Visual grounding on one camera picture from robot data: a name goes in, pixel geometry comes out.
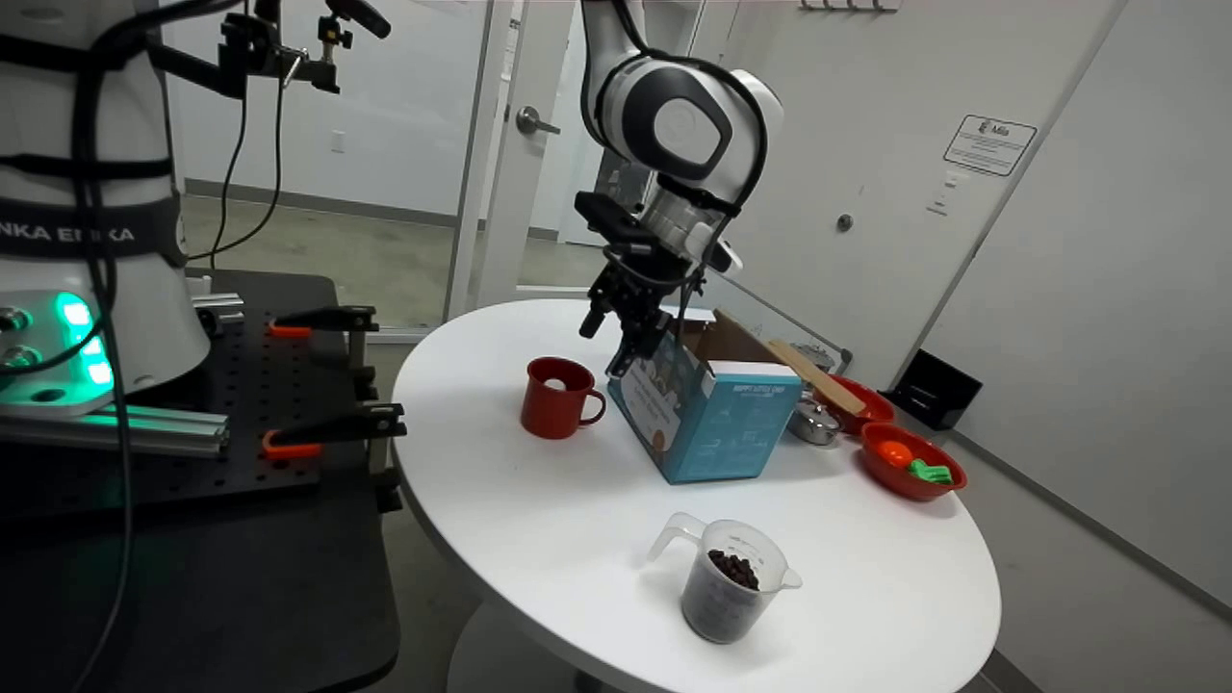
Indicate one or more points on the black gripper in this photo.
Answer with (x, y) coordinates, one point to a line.
(647, 257)

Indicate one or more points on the red mug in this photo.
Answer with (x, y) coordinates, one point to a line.
(559, 400)

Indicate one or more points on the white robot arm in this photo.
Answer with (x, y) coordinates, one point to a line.
(685, 153)

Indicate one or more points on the blue cardboard box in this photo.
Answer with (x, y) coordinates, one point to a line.
(710, 404)

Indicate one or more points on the wooden board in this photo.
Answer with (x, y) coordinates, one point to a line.
(819, 379)

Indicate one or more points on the small steel pot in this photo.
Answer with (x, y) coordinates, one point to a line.
(813, 424)

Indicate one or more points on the clear measuring cup with beans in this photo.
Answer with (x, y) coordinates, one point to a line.
(732, 580)

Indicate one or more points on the lower orange black clamp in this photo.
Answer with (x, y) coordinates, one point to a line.
(313, 437)

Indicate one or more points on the orange black clamp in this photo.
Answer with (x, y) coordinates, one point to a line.
(313, 437)
(341, 320)

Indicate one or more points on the red bowl with toys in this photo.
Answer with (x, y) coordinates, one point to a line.
(905, 465)

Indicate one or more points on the black case on floor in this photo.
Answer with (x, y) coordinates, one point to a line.
(935, 392)

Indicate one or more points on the upper orange black clamp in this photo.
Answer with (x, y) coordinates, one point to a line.
(341, 320)

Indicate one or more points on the black mounting table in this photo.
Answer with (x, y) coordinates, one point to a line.
(207, 577)

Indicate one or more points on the camera stand with cables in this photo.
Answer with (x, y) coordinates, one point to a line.
(252, 48)

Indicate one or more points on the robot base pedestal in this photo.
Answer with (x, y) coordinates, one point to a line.
(93, 288)

